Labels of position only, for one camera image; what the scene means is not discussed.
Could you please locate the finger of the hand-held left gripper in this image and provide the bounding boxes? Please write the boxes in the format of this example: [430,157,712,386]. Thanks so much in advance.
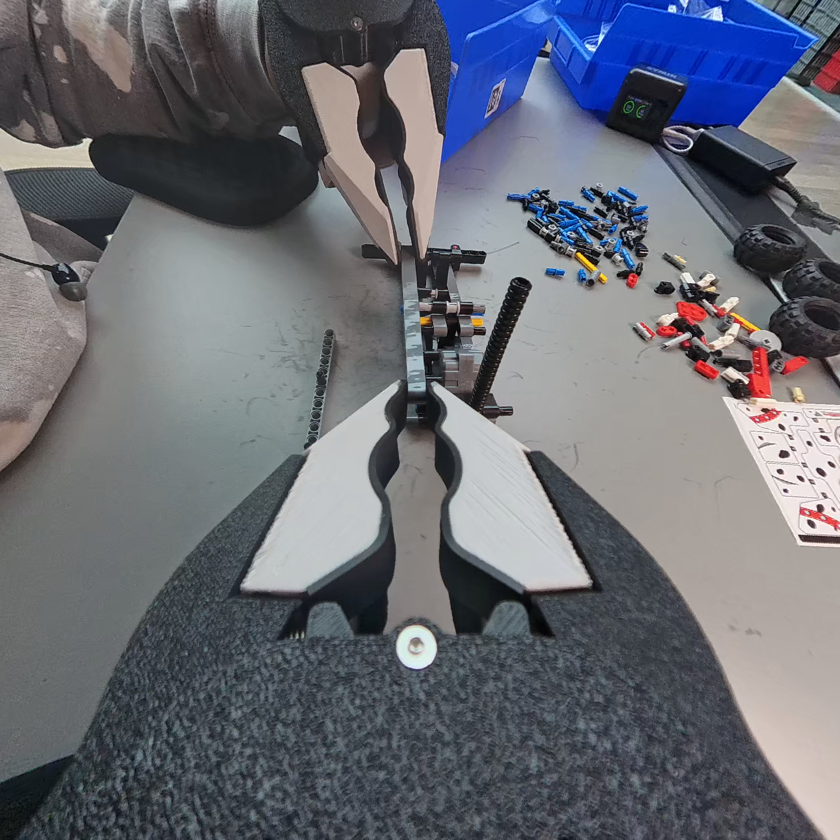
[382,47,446,261]
[300,60,401,266]

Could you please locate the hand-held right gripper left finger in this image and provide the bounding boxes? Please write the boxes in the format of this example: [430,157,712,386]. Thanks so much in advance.
[239,379,406,634]

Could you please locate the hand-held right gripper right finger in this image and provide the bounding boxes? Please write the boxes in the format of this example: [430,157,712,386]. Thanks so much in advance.
[430,382,593,634]

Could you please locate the long grey beam with pins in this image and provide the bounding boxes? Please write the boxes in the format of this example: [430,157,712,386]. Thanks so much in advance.
[302,329,336,451]

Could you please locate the toy truck chassis assembly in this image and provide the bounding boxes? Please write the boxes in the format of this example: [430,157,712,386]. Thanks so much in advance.
[360,242,532,429]

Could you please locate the long grey perforated beam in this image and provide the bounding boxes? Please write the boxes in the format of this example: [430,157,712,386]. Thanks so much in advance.
[399,252,431,422]

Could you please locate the black desk mat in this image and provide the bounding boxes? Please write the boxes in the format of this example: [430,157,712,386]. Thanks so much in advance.
[655,143,840,306]

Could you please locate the blue bin with brick pieces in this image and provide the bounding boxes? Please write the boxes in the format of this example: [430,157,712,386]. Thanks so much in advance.
[433,0,559,165]

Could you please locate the pile of blue black pins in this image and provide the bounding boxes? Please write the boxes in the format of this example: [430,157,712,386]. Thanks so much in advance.
[507,184,652,267]

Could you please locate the clear plastic bags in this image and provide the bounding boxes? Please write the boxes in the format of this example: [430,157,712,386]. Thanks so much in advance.
[576,0,724,55]

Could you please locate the black charger with green lights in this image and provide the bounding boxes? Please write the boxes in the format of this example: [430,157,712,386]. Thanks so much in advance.
[604,65,689,143]

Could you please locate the blue bin with plastic bags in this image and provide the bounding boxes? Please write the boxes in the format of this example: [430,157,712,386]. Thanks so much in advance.
[547,0,819,130]

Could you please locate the white sticker sheet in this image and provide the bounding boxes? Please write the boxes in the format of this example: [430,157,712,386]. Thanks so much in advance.
[722,396,840,548]

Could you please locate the pile of toy brick pieces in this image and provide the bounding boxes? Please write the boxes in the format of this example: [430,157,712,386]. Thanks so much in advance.
[631,269,812,402]

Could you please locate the black power adapter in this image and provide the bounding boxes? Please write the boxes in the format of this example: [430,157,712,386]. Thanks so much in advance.
[685,124,799,195]

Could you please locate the storage rack with bins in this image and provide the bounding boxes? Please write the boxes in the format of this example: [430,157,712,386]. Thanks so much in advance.
[786,36,840,94]

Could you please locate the white cable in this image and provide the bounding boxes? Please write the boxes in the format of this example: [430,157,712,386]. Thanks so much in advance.
[659,124,705,156]

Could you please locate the black hoodie drawstring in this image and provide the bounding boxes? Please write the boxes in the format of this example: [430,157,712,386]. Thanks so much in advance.
[0,251,90,303]

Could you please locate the black cable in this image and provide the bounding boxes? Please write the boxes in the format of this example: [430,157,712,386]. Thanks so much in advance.
[770,173,840,235]

